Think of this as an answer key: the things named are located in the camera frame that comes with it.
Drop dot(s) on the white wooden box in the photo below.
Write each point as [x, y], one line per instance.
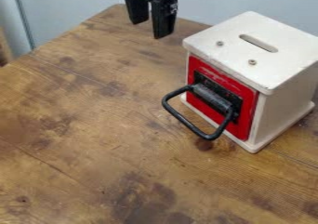
[264, 61]

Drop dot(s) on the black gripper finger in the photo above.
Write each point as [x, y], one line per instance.
[163, 15]
[137, 10]

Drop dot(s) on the red drawer with black handle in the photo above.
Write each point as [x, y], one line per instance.
[223, 99]

